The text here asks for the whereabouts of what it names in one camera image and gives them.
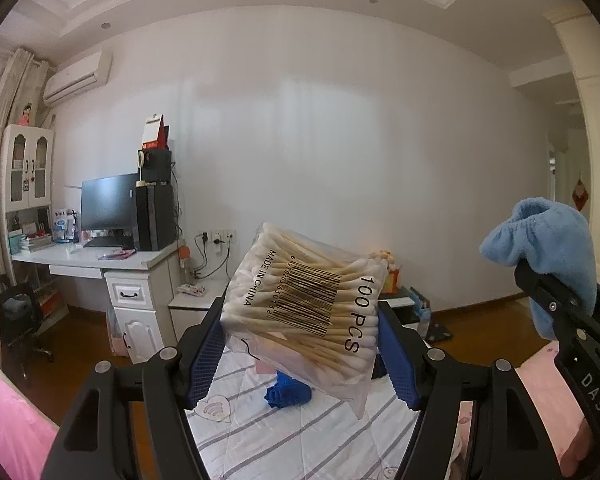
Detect white side table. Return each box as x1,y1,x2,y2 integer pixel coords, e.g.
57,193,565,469
167,277,231,331

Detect white wall sockets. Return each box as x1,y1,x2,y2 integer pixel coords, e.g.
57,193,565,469
200,228,238,245

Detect white desk calendar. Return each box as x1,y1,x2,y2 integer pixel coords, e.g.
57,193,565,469
142,115,165,148

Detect light blue fluffy cloth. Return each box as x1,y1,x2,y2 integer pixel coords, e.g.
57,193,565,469
480,198,597,340

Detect cream plush toy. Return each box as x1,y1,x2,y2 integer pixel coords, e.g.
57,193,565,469
372,250,400,273

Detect white air conditioner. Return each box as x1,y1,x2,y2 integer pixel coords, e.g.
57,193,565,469
42,50,113,107

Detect cotton swab pack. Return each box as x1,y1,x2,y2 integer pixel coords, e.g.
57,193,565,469
220,222,387,420

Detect white desk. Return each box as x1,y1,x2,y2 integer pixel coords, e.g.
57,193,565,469
11,240,181,366

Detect white hutch cabinet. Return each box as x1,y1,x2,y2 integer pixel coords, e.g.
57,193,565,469
2,124,56,256

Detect striped white quilt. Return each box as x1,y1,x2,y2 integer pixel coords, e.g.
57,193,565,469
186,347,473,480

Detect black speaker box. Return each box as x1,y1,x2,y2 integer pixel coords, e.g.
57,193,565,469
139,147,172,184

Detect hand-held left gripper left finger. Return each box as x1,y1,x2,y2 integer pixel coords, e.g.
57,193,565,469
40,297,228,480

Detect black keyboard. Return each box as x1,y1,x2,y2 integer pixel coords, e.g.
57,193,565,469
84,236,133,249

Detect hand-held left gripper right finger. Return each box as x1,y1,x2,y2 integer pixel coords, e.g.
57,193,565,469
377,302,523,480

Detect red door ornament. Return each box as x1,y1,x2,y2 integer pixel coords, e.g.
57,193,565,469
572,175,588,211

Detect blue white packet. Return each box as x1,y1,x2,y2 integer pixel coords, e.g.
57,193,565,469
52,208,78,242

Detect black monitor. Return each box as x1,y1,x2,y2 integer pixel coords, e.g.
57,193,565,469
80,173,138,248

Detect black office chair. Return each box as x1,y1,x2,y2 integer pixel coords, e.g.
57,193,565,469
0,275,56,376

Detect stack of books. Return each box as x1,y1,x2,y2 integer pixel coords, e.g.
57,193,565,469
19,232,53,252

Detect black computer tower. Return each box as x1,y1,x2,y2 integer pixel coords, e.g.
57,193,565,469
134,183,175,252

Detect pink bed sheet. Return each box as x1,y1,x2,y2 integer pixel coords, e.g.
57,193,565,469
0,360,61,480

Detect dark blue towel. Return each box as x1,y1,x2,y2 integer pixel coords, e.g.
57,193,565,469
265,370,312,409

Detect black power cables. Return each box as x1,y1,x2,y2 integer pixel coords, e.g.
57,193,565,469
194,232,232,281

